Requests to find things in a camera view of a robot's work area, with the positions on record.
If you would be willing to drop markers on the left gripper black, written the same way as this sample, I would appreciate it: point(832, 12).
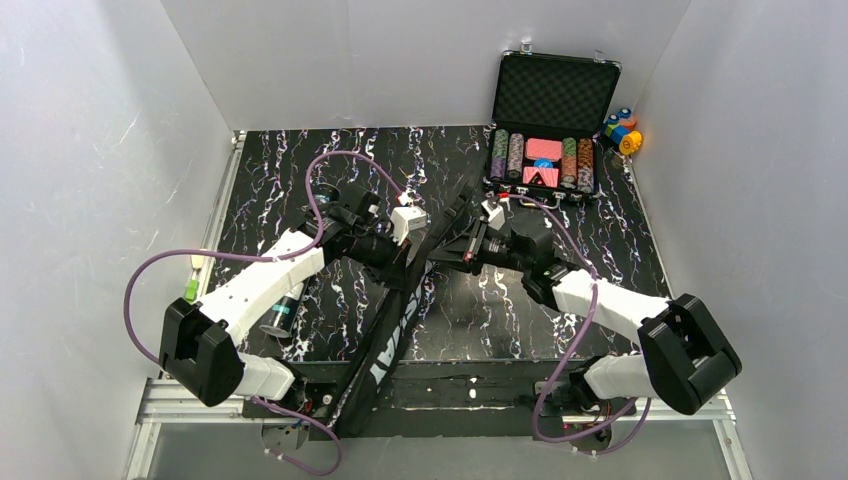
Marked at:
point(400, 251)

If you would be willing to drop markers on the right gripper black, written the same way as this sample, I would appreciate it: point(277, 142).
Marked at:
point(473, 241)

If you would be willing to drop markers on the black shuttlecock tube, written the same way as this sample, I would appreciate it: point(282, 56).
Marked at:
point(279, 321)

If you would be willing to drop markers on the black racket bag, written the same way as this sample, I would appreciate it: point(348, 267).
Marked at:
point(387, 339)

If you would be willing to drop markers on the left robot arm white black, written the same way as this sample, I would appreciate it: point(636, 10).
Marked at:
point(200, 341)

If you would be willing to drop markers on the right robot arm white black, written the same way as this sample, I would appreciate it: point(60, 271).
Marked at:
point(684, 358)

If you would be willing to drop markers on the pink card deck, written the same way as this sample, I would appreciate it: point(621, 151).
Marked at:
point(544, 149)

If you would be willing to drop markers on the black poker chip case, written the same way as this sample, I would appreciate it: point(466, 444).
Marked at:
point(549, 97)

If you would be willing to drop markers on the colourful toy blocks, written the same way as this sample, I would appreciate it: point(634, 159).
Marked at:
point(621, 130)

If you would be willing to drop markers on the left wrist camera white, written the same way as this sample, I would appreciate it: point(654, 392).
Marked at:
point(406, 219)

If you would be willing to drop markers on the beige block on rail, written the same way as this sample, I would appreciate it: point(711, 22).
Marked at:
point(197, 259)

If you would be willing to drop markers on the green clip on rail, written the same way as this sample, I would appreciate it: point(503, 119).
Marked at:
point(191, 291)

